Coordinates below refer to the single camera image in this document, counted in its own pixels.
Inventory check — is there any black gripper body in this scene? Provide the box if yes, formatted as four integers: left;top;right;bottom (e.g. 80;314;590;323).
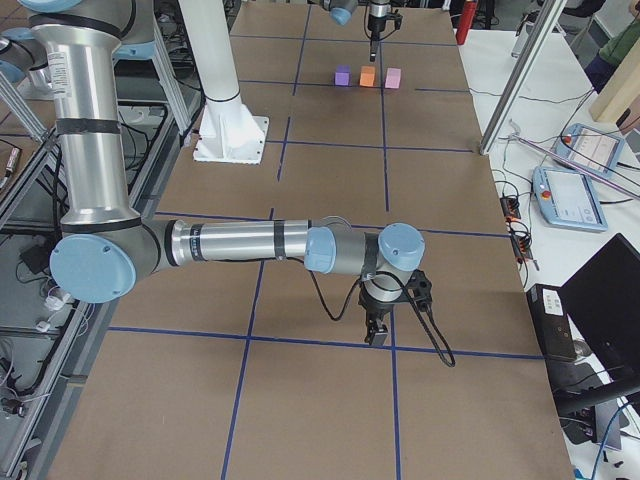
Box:
367;14;386;41
358;280;406;330

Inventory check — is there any orange foam block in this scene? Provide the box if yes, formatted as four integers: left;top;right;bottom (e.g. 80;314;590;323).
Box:
359;65;376;88

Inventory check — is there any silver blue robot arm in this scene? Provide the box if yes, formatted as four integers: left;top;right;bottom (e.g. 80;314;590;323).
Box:
26;1;433;346
311;0;402;63

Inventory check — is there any light pink foam block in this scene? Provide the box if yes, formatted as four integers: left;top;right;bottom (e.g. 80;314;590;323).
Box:
384;67;402;90

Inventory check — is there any dark purple foam block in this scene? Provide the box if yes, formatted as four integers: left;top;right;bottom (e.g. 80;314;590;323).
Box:
334;65;351;86

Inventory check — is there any red cylinder bottle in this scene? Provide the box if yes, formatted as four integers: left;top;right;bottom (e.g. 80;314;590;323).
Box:
456;0;477;46

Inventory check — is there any orange black connector strip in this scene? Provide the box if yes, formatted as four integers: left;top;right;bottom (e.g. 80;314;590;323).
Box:
500;195;533;264

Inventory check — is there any pink metal grabber stick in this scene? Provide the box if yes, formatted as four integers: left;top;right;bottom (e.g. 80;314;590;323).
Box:
509;120;639;200

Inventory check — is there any black computer box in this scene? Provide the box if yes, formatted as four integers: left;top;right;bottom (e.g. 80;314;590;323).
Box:
526;284;577;362

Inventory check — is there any near blue teach pendant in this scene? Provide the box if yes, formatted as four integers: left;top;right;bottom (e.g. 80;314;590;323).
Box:
532;166;608;232

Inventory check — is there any blue teach pendant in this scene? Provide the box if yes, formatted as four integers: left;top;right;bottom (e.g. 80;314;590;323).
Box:
532;166;608;232
552;123;625;179

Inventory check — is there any seated person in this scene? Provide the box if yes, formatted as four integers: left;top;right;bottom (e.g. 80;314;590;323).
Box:
584;1;639;93

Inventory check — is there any black monitor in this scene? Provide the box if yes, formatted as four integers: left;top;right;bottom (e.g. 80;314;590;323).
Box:
560;233;639;378

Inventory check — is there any far blue teach pendant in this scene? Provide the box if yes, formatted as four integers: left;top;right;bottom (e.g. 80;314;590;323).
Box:
552;123;625;179

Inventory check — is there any wooden board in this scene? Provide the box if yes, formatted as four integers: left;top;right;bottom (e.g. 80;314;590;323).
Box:
589;41;639;123

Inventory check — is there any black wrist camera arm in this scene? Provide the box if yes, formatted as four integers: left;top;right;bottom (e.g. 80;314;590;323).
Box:
387;9;403;31
406;269;432;312

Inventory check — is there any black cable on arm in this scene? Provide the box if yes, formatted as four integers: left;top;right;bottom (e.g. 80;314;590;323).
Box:
308;269;457;369

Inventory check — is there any white pedestal column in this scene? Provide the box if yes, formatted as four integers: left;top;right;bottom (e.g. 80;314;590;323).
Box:
179;0;269;164

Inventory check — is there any aluminium frame post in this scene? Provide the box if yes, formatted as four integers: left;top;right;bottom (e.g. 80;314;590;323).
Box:
479;0;567;155

